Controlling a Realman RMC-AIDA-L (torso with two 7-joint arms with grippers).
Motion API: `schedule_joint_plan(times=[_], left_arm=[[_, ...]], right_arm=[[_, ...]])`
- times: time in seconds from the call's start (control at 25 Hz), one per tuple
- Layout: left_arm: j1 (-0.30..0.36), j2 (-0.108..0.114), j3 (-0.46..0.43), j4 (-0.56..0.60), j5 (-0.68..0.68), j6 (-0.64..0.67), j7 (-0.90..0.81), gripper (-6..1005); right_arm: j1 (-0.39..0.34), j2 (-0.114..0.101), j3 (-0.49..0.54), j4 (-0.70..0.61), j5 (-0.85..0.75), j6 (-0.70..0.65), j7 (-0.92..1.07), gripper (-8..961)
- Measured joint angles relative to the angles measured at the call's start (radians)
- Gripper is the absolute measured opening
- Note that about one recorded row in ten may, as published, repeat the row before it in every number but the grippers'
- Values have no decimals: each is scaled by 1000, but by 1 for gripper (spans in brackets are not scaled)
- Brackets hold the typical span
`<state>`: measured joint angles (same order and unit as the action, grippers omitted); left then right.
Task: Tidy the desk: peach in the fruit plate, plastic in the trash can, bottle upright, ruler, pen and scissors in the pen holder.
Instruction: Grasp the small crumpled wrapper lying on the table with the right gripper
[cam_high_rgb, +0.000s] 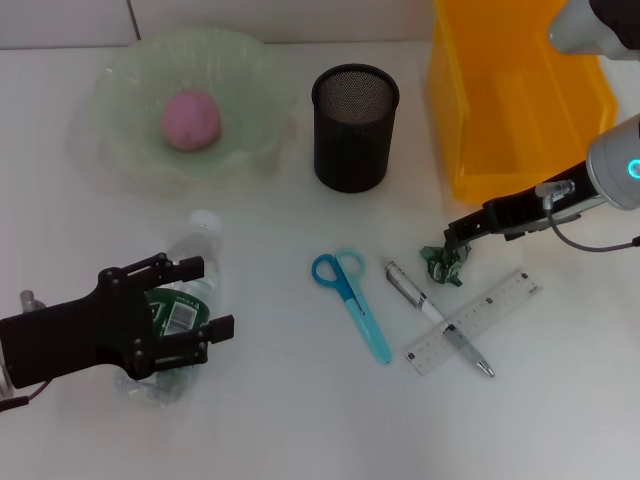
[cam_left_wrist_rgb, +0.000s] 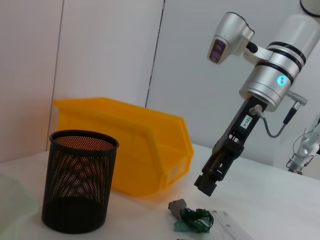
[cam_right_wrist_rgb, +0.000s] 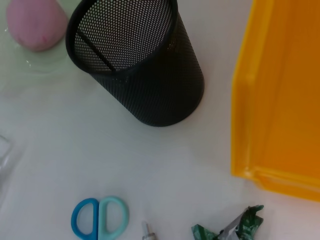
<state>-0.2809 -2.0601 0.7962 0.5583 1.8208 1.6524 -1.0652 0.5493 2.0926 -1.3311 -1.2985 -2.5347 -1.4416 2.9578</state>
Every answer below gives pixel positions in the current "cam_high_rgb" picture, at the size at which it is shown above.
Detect pink peach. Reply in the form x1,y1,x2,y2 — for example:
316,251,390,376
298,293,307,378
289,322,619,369
160,88,222,152

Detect transparent plastic ruler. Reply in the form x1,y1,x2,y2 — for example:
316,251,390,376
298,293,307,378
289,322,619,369
403,268,545,377

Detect blue teal scissors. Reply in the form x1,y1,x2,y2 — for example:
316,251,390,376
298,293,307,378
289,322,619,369
311,246,393,365

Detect black mesh pen holder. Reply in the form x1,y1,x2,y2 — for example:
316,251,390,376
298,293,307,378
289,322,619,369
310,63,401,194

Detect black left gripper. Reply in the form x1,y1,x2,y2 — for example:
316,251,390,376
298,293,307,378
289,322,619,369
0,252,235,391

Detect grey right arm cable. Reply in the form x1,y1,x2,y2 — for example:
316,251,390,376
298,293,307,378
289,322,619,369
535,179,640,252

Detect white silver ballpoint pen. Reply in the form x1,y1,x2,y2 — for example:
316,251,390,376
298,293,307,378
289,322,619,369
382,257,496,379

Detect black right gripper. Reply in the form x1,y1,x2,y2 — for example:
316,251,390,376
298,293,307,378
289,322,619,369
442,159,601,261

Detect translucent green fruit plate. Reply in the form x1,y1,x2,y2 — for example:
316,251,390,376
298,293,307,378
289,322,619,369
69,27,299,201

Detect green plastic wrapper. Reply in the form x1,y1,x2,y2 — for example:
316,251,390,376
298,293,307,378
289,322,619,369
418,242,475,287

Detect yellow plastic storage bin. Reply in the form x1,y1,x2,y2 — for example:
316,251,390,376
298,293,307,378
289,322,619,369
426,0,619,204

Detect clear water bottle green label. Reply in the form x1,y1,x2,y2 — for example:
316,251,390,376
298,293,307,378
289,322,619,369
113,209,224,406

